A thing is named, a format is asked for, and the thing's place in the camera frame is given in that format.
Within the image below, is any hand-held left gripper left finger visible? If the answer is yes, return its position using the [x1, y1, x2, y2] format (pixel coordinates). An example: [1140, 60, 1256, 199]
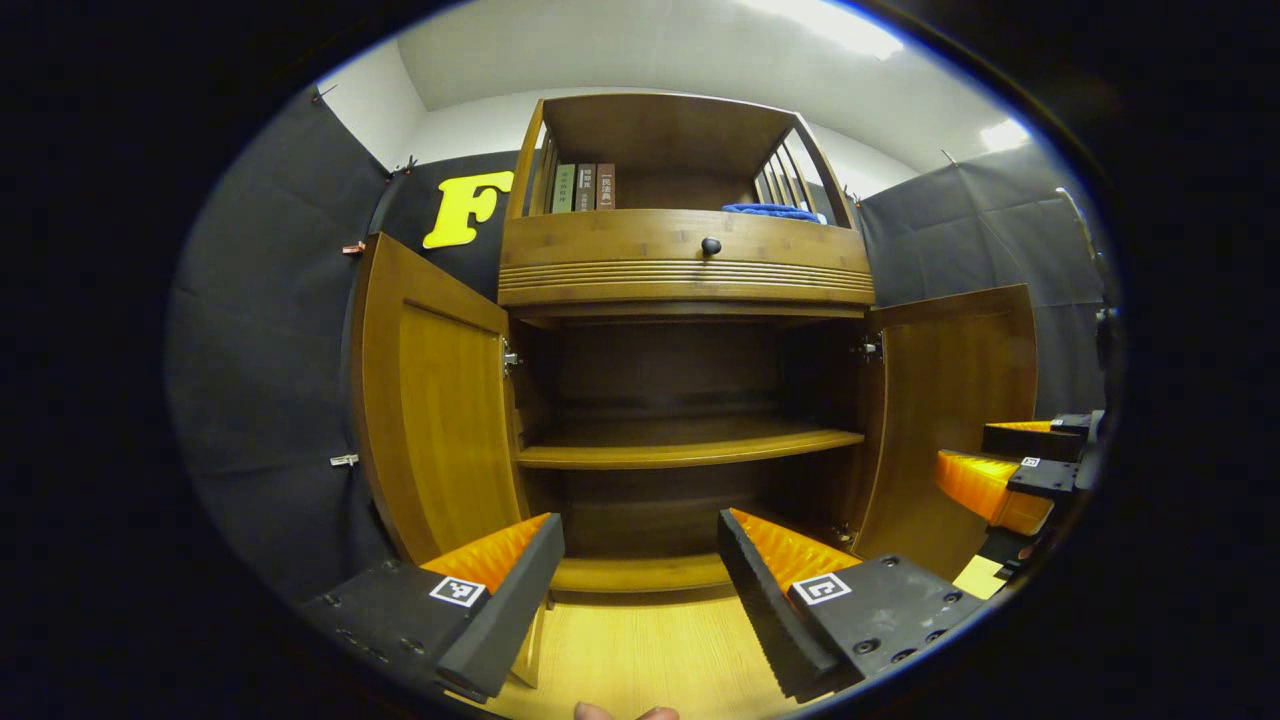
[300, 513, 566, 703]

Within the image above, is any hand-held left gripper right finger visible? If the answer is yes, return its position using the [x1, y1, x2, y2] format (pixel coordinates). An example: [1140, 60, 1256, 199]
[718, 508, 986, 704]

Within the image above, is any wooden cabinet door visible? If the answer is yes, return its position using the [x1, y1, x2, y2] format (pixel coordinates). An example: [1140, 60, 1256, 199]
[350, 232, 549, 689]
[852, 284, 1039, 582]

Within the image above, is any wooden double-door shoe cabinet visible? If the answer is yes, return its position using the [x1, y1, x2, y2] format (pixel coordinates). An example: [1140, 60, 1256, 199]
[497, 92, 877, 597]

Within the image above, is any wooden inner shelf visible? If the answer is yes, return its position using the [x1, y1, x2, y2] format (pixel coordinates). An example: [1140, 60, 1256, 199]
[517, 428, 867, 471]

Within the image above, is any black backdrop cloth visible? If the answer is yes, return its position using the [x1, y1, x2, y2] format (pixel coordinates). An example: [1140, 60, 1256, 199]
[165, 85, 1113, 603]

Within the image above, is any blue folded cloth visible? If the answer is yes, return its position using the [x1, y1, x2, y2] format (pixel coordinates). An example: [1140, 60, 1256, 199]
[722, 203, 828, 226]

